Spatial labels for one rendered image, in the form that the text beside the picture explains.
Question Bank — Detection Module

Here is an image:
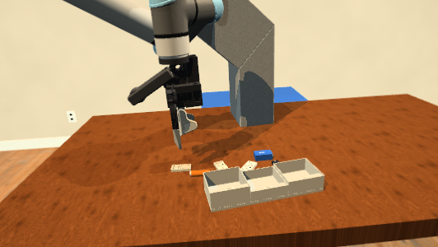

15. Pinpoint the cream three-compartment bin rack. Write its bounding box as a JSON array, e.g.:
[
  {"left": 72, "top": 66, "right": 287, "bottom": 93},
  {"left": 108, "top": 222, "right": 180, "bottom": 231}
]
[{"left": 203, "top": 158, "right": 324, "bottom": 212}]

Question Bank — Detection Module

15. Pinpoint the cream domino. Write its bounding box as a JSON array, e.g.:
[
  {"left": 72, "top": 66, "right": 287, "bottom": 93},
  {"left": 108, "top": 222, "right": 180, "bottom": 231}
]
[
  {"left": 171, "top": 164, "right": 191, "bottom": 172},
  {"left": 241, "top": 161, "right": 257, "bottom": 171},
  {"left": 213, "top": 161, "right": 228, "bottom": 170}
]

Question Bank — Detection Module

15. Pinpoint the orange cylinder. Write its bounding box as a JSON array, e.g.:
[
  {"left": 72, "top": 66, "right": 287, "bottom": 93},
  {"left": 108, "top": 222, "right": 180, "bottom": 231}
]
[{"left": 189, "top": 170, "right": 210, "bottom": 176}]

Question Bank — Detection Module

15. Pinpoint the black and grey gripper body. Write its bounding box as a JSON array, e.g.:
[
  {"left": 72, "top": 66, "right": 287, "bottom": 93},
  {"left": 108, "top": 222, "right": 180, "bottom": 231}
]
[{"left": 158, "top": 54, "right": 203, "bottom": 108}]

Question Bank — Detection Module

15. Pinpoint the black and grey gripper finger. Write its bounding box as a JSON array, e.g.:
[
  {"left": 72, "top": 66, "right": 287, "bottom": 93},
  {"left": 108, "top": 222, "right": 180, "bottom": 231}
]
[
  {"left": 176, "top": 107, "right": 194, "bottom": 121},
  {"left": 168, "top": 96, "right": 198, "bottom": 150}
]

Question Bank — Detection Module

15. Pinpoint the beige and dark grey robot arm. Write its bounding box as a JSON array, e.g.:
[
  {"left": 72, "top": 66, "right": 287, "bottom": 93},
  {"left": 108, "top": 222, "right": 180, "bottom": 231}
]
[{"left": 63, "top": 0, "right": 223, "bottom": 105}]

